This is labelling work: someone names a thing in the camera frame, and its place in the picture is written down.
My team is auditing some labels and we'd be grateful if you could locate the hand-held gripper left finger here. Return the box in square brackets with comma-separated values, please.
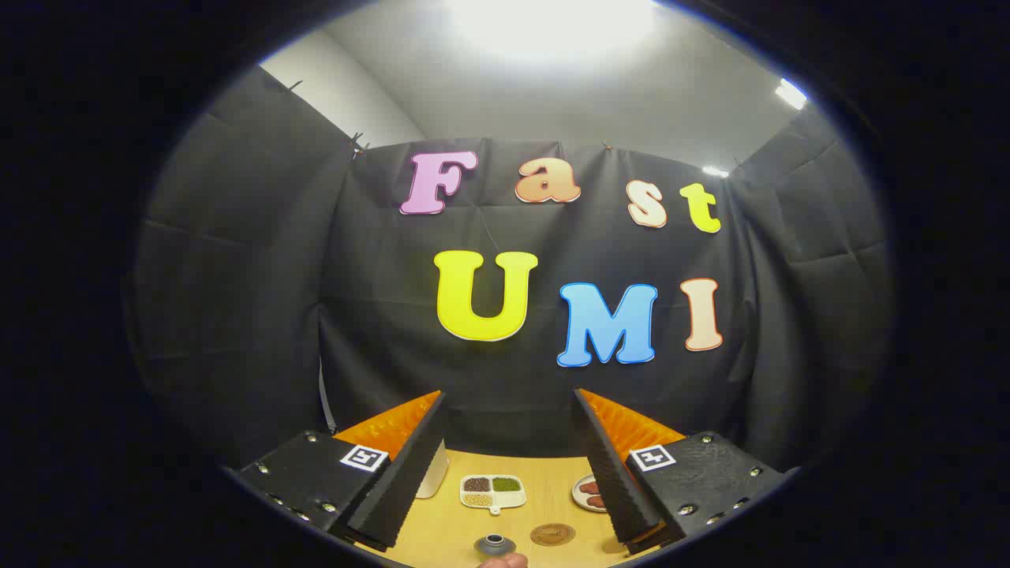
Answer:
[235, 389, 449, 551]

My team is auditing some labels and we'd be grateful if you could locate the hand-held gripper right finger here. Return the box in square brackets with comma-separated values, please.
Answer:
[573, 387, 792, 556]

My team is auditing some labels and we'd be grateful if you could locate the white toaster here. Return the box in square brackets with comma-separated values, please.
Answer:
[416, 444, 450, 499]

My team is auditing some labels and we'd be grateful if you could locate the white divided bean dish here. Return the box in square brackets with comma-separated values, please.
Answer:
[460, 474, 527, 515]

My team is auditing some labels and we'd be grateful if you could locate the silver juice bottle green label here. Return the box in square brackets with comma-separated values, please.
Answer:
[473, 534, 518, 561]

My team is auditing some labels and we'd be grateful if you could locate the white oval plate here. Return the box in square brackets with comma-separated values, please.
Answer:
[572, 473, 608, 514]

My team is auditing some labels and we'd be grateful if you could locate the wooden table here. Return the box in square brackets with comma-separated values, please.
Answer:
[355, 448, 664, 568]

